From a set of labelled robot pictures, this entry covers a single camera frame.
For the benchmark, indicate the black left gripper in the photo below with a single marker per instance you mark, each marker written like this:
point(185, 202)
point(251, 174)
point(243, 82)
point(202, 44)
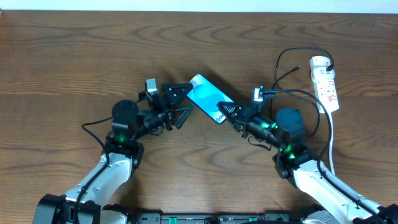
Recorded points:
point(166, 107)

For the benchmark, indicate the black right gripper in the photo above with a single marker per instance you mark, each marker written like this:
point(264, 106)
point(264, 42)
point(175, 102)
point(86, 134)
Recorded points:
point(243, 116)

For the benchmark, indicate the blue Galaxy smartphone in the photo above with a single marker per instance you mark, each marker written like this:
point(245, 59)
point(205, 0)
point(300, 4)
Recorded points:
point(206, 96)

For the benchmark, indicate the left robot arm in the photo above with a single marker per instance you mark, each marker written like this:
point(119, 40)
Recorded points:
point(122, 153)

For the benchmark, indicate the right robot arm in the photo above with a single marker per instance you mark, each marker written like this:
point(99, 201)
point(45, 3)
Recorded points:
point(298, 164)

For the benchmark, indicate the white power strip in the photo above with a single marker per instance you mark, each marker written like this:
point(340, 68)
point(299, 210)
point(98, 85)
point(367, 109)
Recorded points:
point(325, 89)

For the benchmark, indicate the white USB wall charger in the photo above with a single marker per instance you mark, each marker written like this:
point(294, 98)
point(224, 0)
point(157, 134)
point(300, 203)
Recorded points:
point(321, 61)

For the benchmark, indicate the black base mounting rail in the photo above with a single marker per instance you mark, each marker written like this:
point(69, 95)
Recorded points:
point(156, 218)

